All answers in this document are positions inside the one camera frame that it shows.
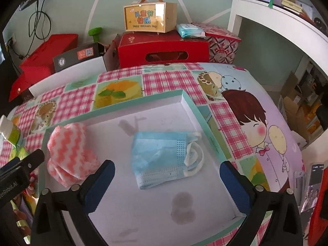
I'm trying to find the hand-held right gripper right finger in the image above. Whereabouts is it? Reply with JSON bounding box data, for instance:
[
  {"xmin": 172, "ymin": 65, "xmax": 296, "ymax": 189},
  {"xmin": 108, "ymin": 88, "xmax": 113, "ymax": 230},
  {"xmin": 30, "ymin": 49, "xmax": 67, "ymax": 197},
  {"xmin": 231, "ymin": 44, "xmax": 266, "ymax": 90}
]
[{"xmin": 220, "ymin": 160, "xmax": 303, "ymax": 246}]

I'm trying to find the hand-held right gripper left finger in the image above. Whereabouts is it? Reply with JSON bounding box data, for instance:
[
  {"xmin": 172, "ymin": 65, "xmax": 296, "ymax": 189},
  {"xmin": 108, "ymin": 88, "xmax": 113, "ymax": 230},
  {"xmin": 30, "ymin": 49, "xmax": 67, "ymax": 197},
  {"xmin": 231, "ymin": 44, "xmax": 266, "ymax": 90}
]
[{"xmin": 31, "ymin": 159, "xmax": 116, "ymax": 246}]

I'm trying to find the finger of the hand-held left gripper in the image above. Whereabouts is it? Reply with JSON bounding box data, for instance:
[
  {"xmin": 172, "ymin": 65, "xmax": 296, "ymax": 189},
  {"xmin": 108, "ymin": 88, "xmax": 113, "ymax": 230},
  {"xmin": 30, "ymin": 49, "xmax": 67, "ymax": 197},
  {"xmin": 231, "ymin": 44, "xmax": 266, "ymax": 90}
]
[{"xmin": 11, "ymin": 149, "xmax": 46, "ymax": 175}]

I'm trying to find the green tissue pack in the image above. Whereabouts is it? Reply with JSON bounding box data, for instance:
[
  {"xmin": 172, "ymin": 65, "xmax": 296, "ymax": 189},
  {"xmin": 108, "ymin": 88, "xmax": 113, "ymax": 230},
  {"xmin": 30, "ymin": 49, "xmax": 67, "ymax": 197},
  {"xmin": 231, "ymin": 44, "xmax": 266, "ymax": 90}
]
[{"xmin": 8, "ymin": 146, "xmax": 32, "ymax": 164}]

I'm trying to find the pink wavy striped cloth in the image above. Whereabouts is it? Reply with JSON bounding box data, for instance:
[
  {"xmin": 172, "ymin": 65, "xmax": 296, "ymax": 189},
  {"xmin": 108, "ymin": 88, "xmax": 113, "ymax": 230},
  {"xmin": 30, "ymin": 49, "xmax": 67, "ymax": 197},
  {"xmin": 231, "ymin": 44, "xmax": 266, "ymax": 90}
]
[{"xmin": 47, "ymin": 123, "xmax": 100, "ymax": 188}]

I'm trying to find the blue face mask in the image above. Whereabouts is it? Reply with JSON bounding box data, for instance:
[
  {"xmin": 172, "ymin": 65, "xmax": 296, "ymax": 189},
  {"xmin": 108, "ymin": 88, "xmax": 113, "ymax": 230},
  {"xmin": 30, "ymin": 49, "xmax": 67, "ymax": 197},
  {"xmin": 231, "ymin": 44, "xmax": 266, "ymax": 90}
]
[{"xmin": 131, "ymin": 131, "xmax": 205, "ymax": 190}]

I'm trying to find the white bottle with green label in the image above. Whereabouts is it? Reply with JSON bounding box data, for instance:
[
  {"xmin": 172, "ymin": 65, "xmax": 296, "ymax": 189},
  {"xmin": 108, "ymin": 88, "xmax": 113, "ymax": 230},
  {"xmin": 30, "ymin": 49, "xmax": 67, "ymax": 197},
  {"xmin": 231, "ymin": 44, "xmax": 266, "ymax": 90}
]
[{"xmin": 0, "ymin": 115, "xmax": 22, "ymax": 146}]

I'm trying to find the printed checkered tablecloth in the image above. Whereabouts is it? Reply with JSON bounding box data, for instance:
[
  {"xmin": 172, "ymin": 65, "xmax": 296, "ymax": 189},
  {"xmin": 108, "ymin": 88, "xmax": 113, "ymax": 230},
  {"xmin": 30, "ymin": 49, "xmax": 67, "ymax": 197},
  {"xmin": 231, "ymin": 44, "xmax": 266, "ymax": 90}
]
[{"xmin": 0, "ymin": 61, "xmax": 305, "ymax": 246}]

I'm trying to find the dark floral box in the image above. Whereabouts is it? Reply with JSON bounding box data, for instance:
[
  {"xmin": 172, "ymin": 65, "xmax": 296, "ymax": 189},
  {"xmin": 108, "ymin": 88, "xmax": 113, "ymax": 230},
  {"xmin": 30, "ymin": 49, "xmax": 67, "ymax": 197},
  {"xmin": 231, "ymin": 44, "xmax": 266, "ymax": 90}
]
[{"xmin": 15, "ymin": 87, "xmax": 35, "ymax": 101}]

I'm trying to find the smartphone on holder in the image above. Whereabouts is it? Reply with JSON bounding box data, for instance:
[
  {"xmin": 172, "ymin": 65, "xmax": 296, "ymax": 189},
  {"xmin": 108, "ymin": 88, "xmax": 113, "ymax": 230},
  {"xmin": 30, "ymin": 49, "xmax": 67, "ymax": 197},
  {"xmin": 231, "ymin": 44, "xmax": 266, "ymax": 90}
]
[{"xmin": 311, "ymin": 163, "xmax": 325, "ymax": 211}]

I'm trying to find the red stand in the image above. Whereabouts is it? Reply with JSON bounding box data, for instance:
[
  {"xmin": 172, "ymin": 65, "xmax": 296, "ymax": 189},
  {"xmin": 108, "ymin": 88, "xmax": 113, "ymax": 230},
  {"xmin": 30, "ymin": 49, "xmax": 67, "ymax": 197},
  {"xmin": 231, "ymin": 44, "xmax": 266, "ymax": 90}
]
[{"xmin": 307, "ymin": 166, "xmax": 328, "ymax": 246}]

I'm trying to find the white foam board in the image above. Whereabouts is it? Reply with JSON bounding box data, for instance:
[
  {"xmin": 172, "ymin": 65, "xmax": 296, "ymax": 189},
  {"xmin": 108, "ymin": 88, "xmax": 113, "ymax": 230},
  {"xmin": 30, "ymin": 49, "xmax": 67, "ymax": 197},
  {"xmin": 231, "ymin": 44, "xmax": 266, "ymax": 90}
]
[{"xmin": 29, "ymin": 56, "xmax": 107, "ymax": 96}]

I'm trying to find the black box with orange label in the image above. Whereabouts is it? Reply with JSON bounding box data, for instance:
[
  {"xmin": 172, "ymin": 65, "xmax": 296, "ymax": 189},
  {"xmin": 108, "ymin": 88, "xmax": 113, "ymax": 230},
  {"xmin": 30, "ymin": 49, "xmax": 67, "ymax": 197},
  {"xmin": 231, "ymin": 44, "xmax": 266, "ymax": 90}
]
[{"xmin": 53, "ymin": 42, "xmax": 105, "ymax": 73}]

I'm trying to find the pile of cardboard boxes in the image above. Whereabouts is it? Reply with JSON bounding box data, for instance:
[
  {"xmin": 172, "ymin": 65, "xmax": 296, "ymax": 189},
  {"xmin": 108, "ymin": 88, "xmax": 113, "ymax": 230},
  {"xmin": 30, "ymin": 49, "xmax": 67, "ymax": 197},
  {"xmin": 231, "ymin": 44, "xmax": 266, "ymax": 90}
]
[{"xmin": 280, "ymin": 72, "xmax": 328, "ymax": 149}]

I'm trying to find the large red box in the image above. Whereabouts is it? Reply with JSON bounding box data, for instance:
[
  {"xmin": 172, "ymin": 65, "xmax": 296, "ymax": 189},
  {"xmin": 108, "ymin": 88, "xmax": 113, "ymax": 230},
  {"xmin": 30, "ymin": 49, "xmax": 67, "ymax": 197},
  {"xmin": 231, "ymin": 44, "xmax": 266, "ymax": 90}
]
[{"xmin": 19, "ymin": 34, "xmax": 79, "ymax": 77}]

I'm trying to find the brown cardboard box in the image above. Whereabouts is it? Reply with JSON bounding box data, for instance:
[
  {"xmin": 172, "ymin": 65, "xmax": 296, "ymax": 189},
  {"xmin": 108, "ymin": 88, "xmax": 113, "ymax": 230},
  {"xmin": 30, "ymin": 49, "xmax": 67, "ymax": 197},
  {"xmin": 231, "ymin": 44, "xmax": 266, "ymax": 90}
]
[{"xmin": 102, "ymin": 34, "xmax": 122, "ymax": 71}]

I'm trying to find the patterned box with red lid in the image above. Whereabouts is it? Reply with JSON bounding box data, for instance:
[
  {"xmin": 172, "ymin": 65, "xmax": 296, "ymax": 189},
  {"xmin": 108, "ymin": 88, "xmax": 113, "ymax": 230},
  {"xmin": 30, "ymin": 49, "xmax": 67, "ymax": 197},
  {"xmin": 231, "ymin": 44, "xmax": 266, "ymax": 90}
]
[{"xmin": 191, "ymin": 22, "xmax": 242, "ymax": 64}]

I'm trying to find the green plastic toy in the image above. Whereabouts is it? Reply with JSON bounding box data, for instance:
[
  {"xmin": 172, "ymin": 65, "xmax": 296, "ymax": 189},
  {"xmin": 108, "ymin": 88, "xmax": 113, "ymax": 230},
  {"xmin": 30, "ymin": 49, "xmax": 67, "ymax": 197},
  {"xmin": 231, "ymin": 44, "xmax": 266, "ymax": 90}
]
[{"xmin": 88, "ymin": 27, "xmax": 102, "ymax": 41}]

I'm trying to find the red gift box with slot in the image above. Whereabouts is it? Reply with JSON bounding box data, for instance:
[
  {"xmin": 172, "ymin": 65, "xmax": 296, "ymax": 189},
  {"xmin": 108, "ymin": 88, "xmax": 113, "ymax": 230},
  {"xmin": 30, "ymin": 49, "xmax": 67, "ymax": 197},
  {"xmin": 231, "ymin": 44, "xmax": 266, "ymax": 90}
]
[{"xmin": 117, "ymin": 31, "xmax": 211, "ymax": 68}]

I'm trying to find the blue wet wipes packet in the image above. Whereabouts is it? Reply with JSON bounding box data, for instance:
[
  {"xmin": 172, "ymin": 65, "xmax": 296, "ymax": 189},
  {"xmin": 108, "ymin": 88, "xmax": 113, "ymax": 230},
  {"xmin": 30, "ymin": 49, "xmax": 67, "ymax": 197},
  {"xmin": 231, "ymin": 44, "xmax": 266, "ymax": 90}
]
[{"xmin": 176, "ymin": 24, "xmax": 206, "ymax": 38}]

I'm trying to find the white shelf unit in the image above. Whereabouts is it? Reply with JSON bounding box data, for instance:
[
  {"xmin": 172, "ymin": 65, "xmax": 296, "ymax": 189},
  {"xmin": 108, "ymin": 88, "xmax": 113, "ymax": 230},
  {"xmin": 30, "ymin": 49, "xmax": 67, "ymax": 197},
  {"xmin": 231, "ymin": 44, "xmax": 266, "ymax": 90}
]
[{"xmin": 228, "ymin": 0, "xmax": 328, "ymax": 88}]

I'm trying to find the stack of books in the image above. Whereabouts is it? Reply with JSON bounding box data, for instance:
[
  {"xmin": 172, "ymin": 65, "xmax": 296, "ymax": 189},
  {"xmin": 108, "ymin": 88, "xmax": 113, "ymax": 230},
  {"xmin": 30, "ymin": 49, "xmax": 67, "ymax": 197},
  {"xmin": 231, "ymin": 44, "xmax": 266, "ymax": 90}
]
[{"xmin": 280, "ymin": 0, "xmax": 313, "ymax": 16}]

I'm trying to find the black cable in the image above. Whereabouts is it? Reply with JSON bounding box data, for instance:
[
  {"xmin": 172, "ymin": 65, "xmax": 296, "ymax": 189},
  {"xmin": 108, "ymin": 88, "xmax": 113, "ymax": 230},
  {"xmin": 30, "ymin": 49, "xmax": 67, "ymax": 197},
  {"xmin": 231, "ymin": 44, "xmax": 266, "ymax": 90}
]
[{"xmin": 28, "ymin": 0, "xmax": 52, "ymax": 40}]

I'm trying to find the yellow wooden box with handle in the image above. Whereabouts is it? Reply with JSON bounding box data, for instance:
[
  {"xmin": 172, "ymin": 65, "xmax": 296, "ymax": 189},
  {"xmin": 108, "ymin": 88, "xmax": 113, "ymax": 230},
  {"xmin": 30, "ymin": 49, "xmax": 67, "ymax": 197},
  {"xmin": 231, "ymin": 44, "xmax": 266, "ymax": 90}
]
[{"xmin": 123, "ymin": 0, "xmax": 178, "ymax": 34}]

